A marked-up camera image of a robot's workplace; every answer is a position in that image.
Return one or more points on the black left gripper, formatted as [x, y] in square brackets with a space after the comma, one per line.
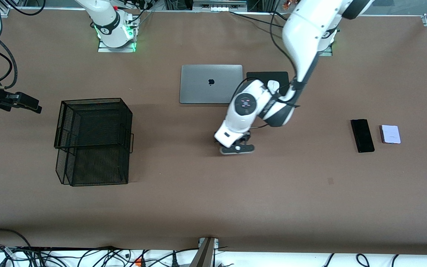
[246, 137]

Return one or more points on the long black smartphone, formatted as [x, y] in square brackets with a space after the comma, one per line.
[362, 136]

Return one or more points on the white lavender flip phone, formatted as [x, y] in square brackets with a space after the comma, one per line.
[390, 134]

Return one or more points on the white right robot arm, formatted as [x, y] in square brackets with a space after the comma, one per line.
[108, 22]

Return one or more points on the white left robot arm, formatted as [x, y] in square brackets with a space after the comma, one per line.
[302, 29]

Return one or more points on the white computer mouse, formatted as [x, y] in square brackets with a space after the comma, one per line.
[272, 86]

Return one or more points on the black mouse pad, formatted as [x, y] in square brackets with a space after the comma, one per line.
[258, 76]

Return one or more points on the grey closed laptop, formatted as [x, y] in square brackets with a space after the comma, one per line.
[198, 89]

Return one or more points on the black mesh two-tier tray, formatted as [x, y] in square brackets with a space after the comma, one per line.
[98, 163]

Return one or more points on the white power strip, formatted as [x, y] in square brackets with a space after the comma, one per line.
[217, 7]

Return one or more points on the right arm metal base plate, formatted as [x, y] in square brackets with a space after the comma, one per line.
[104, 49]

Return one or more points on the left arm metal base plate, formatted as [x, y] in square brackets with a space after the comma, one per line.
[327, 53]

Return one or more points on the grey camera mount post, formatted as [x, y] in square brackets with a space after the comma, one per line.
[206, 254]

